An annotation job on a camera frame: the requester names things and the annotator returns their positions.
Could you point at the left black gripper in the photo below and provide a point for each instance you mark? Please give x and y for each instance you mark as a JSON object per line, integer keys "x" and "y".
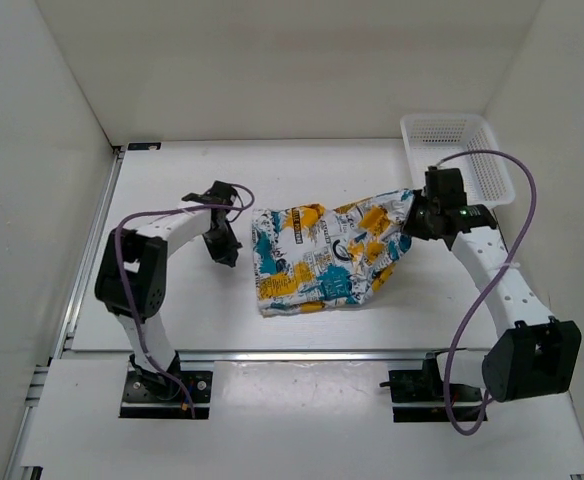
{"x": 222, "y": 255}

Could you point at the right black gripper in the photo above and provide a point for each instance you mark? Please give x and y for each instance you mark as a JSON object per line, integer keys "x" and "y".
{"x": 409, "y": 226}

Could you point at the patterned white shorts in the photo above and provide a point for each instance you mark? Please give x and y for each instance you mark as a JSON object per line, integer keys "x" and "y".
{"x": 311, "y": 258}

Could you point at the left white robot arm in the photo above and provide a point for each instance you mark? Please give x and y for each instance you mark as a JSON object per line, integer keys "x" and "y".
{"x": 132, "y": 277}

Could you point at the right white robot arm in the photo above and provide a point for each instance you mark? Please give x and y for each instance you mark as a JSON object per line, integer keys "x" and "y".
{"x": 535, "y": 353}

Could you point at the white plastic basket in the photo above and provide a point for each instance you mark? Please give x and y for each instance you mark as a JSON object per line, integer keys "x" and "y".
{"x": 429, "y": 138}

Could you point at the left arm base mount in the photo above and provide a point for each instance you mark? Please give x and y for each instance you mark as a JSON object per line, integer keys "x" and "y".
{"x": 143, "y": 399}

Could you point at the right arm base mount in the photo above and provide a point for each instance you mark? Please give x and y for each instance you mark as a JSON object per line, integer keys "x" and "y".
{"x": 415, "y": 398}

